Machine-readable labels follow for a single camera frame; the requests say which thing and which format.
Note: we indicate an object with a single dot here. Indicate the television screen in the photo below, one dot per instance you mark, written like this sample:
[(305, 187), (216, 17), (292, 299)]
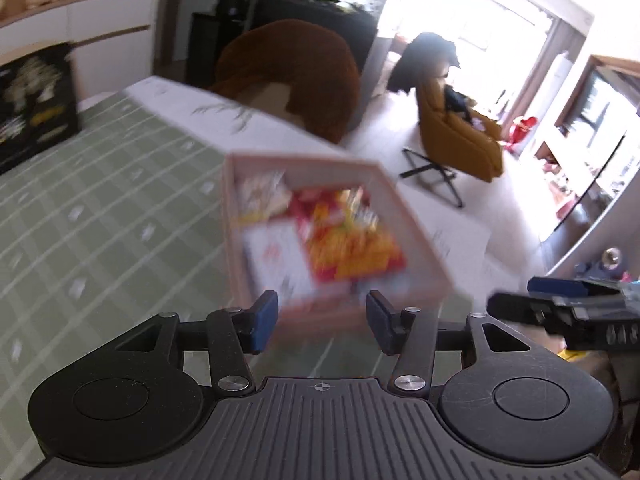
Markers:
[(605, 110)]

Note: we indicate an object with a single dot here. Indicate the pale yellow snack packet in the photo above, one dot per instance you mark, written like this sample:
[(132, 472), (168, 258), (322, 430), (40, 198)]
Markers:
[(262, 195)]

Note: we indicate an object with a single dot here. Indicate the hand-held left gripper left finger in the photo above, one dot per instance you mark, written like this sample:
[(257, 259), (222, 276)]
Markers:
[(265, 322)]

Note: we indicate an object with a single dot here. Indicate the black aquarium cabinet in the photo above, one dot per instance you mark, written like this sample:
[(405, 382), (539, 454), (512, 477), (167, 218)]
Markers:
[(325, 30)]

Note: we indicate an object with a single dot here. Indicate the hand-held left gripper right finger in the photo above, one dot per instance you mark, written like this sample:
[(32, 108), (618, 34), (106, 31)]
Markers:
[(377, 317)]

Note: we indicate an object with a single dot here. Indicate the black garment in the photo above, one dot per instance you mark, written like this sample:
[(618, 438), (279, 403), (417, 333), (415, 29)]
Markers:
[(425, 60)]

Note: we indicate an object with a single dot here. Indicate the pink shallow tray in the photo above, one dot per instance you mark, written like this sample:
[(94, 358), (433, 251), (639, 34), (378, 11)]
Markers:
[(240, 260)]

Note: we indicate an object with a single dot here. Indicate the brown armchair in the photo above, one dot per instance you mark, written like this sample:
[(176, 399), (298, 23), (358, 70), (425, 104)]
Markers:
[(300, 55)]

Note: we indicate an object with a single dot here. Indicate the white cabinet with wooden shelves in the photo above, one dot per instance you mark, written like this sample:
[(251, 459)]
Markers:
[(110, 25)]

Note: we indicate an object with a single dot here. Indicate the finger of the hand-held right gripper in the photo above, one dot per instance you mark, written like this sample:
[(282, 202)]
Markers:
[(515, 307), (555, 286)]

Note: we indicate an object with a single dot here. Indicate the red floor toy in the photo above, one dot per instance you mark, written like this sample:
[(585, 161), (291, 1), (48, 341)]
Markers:
[(521, 132)]

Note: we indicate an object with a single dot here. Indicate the black water dispenser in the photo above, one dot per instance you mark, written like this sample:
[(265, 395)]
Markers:
[(220, 35)]

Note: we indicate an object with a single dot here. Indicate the green checked tablecloth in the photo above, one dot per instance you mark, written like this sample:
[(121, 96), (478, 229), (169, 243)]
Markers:
[(100, 220)]

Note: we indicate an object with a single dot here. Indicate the white snack packet red print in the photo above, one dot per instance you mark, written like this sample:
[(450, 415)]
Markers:
[(275, 260)]

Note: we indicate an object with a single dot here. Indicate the black gift box gold print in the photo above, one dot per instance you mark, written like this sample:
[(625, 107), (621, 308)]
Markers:
[(35, 105)]

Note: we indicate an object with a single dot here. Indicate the mustard lounge chair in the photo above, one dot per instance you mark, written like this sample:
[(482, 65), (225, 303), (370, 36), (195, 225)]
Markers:
[(460, 145)]

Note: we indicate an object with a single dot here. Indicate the beige dining chair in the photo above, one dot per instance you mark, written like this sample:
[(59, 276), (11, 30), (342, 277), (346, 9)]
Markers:
[(270, 102)]

